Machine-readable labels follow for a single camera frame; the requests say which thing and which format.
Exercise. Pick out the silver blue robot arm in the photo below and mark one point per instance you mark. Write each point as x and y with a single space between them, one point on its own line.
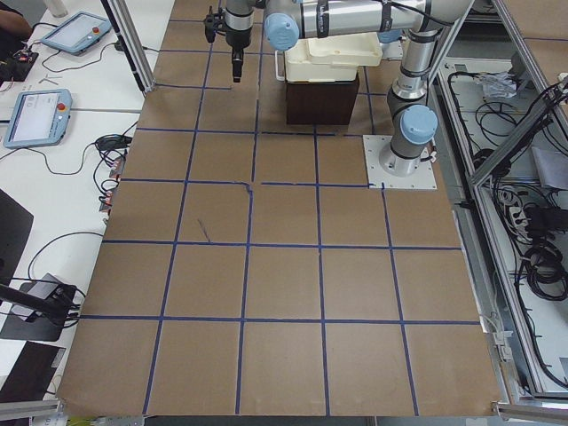
287 22

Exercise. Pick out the black power adapter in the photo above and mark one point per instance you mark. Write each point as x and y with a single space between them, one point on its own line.
112 142

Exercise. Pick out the dark brown wooden cabinet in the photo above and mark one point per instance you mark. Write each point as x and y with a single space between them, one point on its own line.
321 103

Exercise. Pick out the upper teach pendant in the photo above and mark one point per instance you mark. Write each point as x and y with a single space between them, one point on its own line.
78 33

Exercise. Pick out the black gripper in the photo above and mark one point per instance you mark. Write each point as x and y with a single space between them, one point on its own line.
235 38

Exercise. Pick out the cream plastic tray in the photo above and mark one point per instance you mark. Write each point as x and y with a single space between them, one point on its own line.
332 59

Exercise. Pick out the aluminium frame post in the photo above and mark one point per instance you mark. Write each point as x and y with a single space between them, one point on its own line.
119 16

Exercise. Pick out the white drawer handle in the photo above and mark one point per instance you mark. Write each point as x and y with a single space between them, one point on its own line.
279 66

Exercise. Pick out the teach pendant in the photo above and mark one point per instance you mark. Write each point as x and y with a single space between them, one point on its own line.
78 33
39 118

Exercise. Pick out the lower teach pendant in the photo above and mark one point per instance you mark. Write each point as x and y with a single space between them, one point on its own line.
39 118

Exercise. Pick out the person forearm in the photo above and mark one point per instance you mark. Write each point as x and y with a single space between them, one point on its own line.
14 27

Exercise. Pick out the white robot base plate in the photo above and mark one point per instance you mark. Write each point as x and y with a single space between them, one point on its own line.
387 171

